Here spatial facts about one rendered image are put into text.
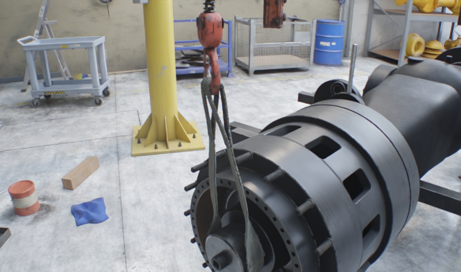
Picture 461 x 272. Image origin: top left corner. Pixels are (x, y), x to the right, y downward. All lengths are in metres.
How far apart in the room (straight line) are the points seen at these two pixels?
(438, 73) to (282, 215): 1.41
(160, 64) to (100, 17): 3.51
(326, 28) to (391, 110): 5.58
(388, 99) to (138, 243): 1.66
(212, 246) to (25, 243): 1.80
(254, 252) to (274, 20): 0.58
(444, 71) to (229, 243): 1.53
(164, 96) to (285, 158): 2.58
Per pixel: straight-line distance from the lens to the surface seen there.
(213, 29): 0.66
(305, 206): 0.76
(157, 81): 3.29
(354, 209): 0.88
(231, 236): 0.86
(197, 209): 1.01
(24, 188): 2.75
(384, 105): 1.60
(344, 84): 1.28
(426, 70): 2.01
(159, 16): 3.18
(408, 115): 1.55
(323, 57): 7.16
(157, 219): 2.45
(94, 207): 2.62
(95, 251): 2.30
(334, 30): 7.07
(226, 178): 0.84
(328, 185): 0.83
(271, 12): 0.91
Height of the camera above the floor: 1.48
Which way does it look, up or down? 24 degrees down
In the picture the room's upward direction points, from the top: straight up
